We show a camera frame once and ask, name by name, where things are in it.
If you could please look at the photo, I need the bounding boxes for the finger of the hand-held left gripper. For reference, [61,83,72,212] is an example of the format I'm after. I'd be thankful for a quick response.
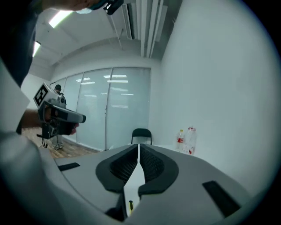
[65,109,86,124]

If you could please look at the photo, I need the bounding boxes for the person's left hand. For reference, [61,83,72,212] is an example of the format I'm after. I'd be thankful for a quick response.
[43,107,80,135]

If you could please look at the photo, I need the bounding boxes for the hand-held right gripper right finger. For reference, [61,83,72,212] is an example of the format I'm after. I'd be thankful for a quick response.
[137,143,261,222]

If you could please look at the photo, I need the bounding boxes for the red label plastic bottle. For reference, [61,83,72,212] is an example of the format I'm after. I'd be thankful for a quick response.
[176,129,185,152]

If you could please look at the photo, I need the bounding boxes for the frosted glass partition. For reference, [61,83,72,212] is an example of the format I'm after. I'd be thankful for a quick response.
[52,67,152,152]

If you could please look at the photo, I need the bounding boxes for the long ceiling light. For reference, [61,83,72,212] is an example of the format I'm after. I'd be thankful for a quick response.
[48,10,73,29]

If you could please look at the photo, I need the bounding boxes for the person's black clothing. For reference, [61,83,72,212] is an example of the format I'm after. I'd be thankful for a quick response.
[0,0,44,88]

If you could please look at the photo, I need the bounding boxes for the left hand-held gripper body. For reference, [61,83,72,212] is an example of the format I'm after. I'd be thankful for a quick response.
[33,82,76,139]

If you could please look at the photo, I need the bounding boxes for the black head-worn camera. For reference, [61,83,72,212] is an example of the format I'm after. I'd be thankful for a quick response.
[103,0,125,15]

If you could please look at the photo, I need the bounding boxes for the black folding chair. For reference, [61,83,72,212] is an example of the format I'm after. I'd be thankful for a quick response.
[131,128,153,146]

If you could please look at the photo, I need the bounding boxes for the white ceiling rails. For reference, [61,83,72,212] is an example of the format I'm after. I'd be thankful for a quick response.
[135,0,169,58]

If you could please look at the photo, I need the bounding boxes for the ceiling air conditioner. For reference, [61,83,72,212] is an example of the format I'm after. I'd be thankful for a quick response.
[121,2,137,40]

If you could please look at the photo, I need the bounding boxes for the large clear plastic bottle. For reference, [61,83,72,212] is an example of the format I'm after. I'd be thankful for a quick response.
[183,126,198,156]

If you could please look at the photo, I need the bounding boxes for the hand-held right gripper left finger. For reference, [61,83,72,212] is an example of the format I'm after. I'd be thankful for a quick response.
[54,144,141,222]

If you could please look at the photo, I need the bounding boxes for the small ceiling light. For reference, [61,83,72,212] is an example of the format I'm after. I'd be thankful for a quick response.
[32,41,42,58]

